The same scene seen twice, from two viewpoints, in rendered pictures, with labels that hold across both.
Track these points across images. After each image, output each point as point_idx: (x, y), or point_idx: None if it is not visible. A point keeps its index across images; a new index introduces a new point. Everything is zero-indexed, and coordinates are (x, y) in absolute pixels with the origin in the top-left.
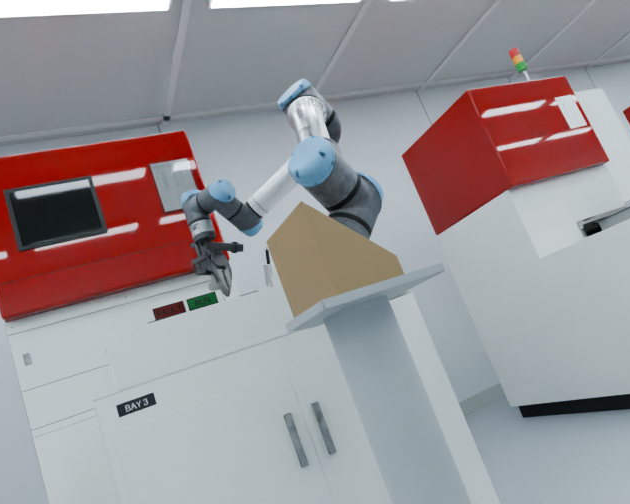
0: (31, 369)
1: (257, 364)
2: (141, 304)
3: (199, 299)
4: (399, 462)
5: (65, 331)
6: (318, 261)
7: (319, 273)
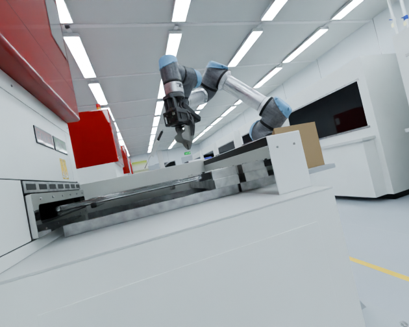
0: None
1: None
2: (24, 110)
3: (59, 143)
4: None
5: None
6: (317, 148)
7: (315, 153)
